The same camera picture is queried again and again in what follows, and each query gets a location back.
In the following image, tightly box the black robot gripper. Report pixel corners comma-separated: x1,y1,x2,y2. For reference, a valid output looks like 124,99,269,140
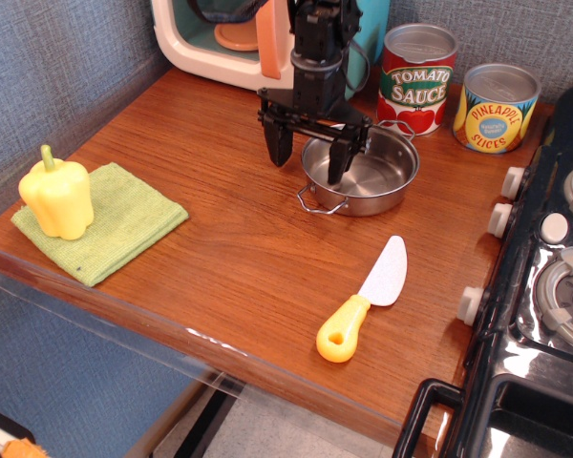
257,50,371,185

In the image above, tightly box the small stainless steel pot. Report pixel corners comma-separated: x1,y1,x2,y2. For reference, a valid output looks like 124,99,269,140
297,120,420,218

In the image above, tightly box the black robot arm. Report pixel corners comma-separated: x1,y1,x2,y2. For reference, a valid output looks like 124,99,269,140
258,1,372,185

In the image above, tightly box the toy microwave teal and cream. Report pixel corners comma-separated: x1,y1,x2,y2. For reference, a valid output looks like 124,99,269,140
151,1,390,98

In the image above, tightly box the orange microwave turntable plate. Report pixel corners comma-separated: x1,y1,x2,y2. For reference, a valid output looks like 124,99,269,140
214,20,258,52

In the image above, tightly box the green folded cloth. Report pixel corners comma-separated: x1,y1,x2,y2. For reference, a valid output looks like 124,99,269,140
11,163,189,287

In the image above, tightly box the tomato sauce can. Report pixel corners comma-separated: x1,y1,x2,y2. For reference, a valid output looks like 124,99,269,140
376,23,458,137

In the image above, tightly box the pineapple slices can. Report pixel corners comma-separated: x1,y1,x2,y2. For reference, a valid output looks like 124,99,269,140
453,63,541,155

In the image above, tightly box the grey stove knob middle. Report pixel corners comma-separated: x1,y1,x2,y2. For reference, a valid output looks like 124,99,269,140
487,203,513,239

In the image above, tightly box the grey stove knob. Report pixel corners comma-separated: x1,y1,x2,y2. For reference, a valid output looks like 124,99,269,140
500,167,526,200
456,286,484,326
487,203,513,239

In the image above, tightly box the grey stove knob upper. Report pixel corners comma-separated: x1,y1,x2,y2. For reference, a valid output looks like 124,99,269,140
500,167,526,200

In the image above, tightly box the grey stove knob lower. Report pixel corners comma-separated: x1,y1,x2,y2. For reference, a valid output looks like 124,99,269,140
456,286,484,326

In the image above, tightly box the yellow toy bell pepper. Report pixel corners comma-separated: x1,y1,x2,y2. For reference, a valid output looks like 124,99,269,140
18,144,95,240

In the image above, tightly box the black toy stove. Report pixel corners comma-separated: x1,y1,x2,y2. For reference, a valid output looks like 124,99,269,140
393,87,573,457

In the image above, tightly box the orange object at corner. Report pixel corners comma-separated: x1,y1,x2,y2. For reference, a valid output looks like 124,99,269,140
1,438,49,458

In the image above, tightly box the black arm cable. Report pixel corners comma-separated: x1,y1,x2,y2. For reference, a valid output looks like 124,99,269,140
343,40,371,94

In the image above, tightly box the toy knife yellow handle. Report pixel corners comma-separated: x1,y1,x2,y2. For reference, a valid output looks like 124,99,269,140
315,236,408,363

